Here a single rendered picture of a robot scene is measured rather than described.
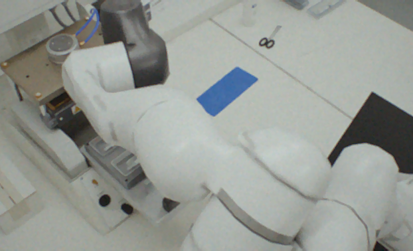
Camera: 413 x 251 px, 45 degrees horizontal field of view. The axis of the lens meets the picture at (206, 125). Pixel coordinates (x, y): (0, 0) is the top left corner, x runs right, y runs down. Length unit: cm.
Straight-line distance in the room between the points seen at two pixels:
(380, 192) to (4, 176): 99
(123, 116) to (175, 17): 124
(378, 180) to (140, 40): 45
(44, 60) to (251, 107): 67
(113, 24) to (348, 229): 52
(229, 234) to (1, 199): 93
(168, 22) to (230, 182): 135
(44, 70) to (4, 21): 16
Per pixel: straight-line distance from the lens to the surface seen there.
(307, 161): 55
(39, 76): 128
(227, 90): 167
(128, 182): 116
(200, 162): 57
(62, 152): 125
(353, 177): 85
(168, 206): 112
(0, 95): 154
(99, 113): 71
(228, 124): 157
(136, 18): 89
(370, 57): 186
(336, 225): 63
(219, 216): 58
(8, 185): 144
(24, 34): 143
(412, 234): 113
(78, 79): 82
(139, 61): 85
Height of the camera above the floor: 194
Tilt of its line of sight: 50 degrees down
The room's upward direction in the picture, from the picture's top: 2 degrees counter-clockwise
